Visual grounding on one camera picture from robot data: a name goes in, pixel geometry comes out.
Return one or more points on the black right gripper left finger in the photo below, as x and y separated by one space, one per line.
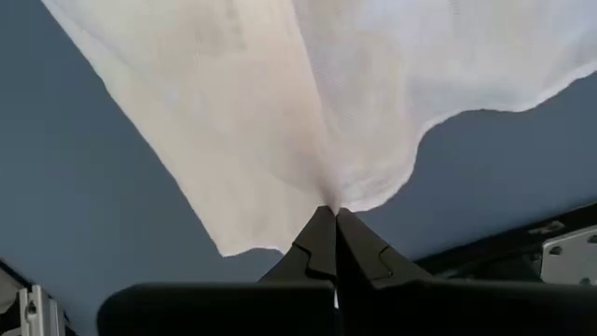
219 310

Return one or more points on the white garment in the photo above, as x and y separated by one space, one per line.
280 93

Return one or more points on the silver frame bracket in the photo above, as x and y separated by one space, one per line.
571 256
37 312

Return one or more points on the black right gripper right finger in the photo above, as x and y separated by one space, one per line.
443 310

